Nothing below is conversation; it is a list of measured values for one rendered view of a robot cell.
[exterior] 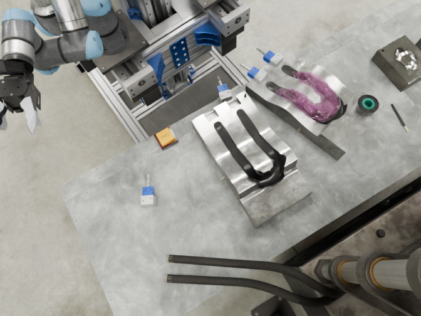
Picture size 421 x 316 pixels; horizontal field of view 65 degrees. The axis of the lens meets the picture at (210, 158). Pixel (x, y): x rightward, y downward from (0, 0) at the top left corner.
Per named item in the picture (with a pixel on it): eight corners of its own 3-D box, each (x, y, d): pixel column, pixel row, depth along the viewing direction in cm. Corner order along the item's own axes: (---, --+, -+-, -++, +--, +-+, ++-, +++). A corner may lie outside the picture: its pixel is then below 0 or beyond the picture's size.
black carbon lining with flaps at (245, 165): (211, 126, 137) (209, 116, 128) (244, 108, 139) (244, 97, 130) (256, 197, 127) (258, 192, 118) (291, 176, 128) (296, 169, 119)
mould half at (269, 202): (193, 128, 145) (189, 115, 132) (244, 100, 148) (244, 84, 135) (255, 228, 130) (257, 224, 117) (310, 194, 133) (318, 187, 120)
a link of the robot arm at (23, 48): (27, 37, 83) (-8, 41, 82) (27, 52, 81) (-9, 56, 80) (39, 56, 90) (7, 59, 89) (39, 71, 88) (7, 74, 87)
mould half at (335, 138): (245, 91, 149) (246, 78, 139) (281, 54, 154) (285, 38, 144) (337, 161, 136) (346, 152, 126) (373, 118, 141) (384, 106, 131)
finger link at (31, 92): (44, 110, 79) (32, 81, 82) (41, 107, 78) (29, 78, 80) (24, 118, 78) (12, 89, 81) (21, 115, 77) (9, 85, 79)
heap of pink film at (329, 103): (271, 94, 141) (274, 85, 134) (297, 67, 145) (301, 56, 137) (321, 131, 135) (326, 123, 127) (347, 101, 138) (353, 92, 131)
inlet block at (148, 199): (143, 176, 139) (140, 173, 134) (155, 175, 139) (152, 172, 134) (144, 207, 135) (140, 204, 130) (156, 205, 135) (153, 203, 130)
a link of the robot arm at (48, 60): (72, 72, 101) (54, 50, 91) (37, 79, 101) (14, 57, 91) (71, 51, 103) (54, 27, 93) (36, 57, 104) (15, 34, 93)
